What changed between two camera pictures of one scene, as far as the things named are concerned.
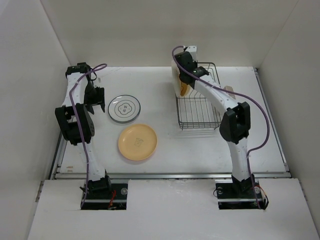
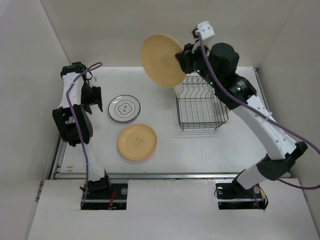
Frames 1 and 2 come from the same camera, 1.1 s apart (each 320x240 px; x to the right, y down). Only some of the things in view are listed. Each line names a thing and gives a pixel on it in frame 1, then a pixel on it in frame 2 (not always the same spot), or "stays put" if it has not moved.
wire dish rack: [195, 112] stays put
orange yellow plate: [137, 142] stays put
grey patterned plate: [123, 108] stays put
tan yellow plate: [185, 89] to [159, 61]
